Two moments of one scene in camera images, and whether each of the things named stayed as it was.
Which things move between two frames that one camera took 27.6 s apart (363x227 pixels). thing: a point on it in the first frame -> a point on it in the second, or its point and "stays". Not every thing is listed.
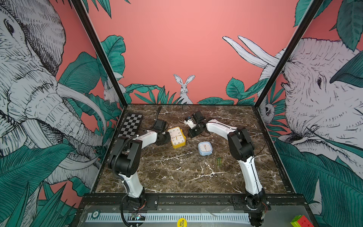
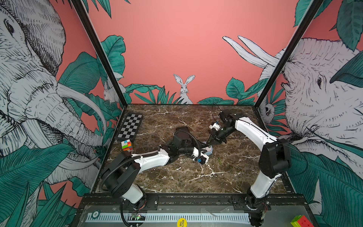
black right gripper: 192,135 -> 215,139
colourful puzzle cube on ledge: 300,221 stays
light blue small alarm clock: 205,148 stays
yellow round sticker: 182,222 stays
